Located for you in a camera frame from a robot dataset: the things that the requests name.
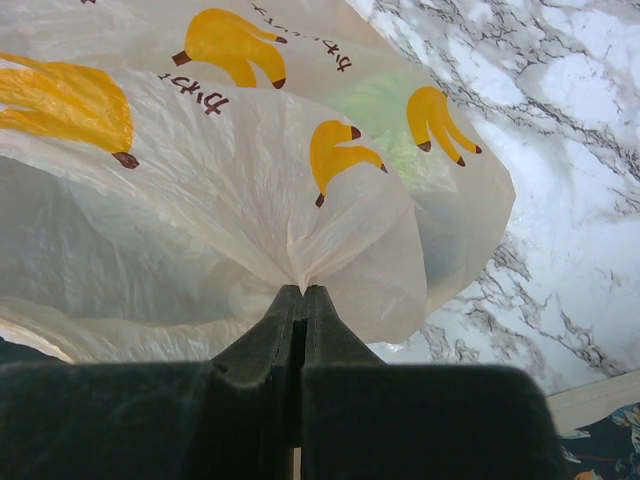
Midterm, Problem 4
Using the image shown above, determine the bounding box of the orange plastic grocery bag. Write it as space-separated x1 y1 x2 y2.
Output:
1 1 515 363

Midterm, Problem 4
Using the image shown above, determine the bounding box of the beige canvas tote bag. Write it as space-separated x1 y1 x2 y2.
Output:
547 371 639 480

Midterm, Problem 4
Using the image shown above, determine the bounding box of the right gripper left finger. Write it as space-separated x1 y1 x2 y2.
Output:
1 286 302 479

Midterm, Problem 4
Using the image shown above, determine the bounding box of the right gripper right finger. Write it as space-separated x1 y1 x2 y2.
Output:
301 286 568 479

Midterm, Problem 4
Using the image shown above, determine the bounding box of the green vegetable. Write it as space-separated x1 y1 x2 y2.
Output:
324 74 457 193

